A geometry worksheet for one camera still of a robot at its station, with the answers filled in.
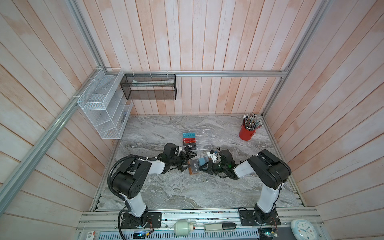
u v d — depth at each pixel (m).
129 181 0.48
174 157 0.78
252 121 0.95
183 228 0.65
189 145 0.98
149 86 1.03
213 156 0.89
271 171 0.50
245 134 1.01
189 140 0.99
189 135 0.98
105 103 0.69
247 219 0.73
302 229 0.69
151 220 0.73
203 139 1.04
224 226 0.68
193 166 0.92
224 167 0.78
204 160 0.94
